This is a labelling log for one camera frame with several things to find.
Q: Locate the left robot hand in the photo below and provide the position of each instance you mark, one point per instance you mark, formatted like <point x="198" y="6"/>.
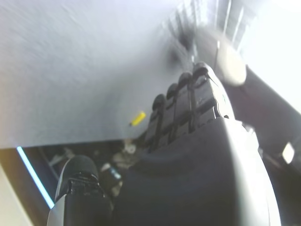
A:
<point x="188" y="176"/>

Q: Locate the yellow rectangular block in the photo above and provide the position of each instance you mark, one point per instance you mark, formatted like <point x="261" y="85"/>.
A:
<point x="138" y="118"/>

